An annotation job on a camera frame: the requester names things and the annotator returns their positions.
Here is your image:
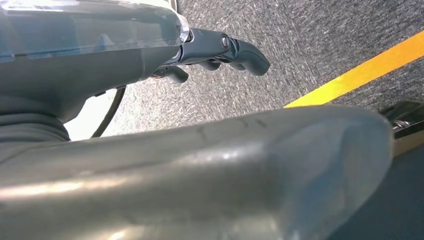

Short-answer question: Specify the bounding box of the black robot foot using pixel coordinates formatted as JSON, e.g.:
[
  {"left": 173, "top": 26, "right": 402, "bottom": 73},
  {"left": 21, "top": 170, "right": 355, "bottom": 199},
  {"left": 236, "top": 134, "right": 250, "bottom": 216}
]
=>
[{"left": 379, "top": 100, "right": 424, "bottom": 158}]

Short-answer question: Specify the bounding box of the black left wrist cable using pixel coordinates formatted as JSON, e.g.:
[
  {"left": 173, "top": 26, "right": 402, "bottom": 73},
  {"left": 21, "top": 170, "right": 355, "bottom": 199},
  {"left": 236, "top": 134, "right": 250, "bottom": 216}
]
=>
[{"left": 91, "top": 86, "right": 127, "bottom": 139}]

